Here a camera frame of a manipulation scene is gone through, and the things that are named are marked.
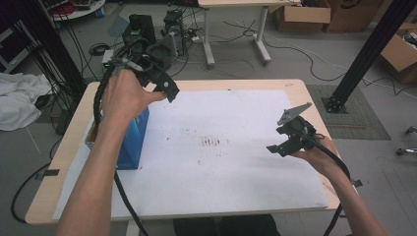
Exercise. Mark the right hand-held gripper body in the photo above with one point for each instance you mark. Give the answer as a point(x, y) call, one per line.
point(298, 131)

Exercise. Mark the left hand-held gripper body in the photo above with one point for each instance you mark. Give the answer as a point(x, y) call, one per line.
point(154, 55)

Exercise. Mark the blue cardboard box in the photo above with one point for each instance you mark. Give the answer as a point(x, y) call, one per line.
point(134, 144)

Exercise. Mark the person's right hand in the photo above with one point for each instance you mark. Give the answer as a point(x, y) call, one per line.
point(321, 157)

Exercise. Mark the person's left hand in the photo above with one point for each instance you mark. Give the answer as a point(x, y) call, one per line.
point(124, 95)

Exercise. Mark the grey computer tower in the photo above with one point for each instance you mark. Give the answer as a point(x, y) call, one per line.
point(173, 26)

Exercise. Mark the grey floor mat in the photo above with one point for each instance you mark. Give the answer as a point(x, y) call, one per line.
point(360, 118)

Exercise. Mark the white foam board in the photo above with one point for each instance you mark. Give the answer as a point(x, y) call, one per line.
point(213, 180)

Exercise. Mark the round white table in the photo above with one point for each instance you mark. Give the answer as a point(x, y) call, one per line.
point(82, 11)

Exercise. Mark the person's dark clothing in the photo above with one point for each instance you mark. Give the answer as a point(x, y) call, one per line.
point(226, 226)

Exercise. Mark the white desk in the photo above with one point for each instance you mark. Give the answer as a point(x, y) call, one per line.
point(229, 2)

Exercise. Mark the black metal stand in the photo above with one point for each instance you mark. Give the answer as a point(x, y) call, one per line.
point(49, 42)

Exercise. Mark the chair caster base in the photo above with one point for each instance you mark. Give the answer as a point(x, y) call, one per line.
point(408, 149)

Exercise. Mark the small open cardboard box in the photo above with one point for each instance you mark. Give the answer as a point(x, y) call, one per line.
point(306, 16)

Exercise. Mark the large open cardboard box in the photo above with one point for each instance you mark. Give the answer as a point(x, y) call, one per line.
point(398, 55)

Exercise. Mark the tall brown cardboard box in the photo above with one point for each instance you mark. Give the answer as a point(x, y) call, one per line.
point(354, 14)

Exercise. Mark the white cloth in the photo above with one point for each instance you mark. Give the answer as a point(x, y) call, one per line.
point(19, 98)

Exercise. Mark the black metal post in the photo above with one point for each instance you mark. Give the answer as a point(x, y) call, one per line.
point(367, 52)

